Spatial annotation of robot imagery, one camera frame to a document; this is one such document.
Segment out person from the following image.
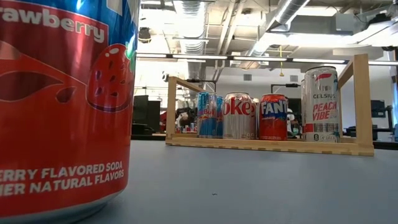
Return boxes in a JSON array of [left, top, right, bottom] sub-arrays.
[[285, 107, 302, 139], [174, 107, 198, 134]]

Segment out black round ceiling fixture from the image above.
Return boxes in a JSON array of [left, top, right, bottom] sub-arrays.
[[138, 27, 152, 44]]

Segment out black wall monitor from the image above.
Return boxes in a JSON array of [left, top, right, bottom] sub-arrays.
[[371, 99, 387, 119]]

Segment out white Celsius peach can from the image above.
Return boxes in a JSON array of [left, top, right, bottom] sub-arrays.
[[300, 79, 307, 141], [303, 65, 341, 143]]

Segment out red Fanta strawberry can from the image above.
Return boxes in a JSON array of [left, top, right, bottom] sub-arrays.
[[0, 0, 141, 224], [258, 93, 289, 141]]

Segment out black cabinet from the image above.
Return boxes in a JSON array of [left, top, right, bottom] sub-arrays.
[[132, 95, 162, 135]]

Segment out long ceiling light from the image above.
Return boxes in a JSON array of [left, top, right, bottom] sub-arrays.
[[136, 53, 398, 66]]

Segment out silver ceiling air duct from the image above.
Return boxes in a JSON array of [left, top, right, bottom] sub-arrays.
[[239, 0, 312, 69]]

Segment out wooden slatted shelf rack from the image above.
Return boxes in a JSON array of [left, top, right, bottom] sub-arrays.
[[165, 54, 375, 157]]

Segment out dark background desk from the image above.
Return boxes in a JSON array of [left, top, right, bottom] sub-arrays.
[[343, 124, 398, 142]]

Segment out blue table mat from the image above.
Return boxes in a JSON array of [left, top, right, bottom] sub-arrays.
[[74, 139, 398, 224]]

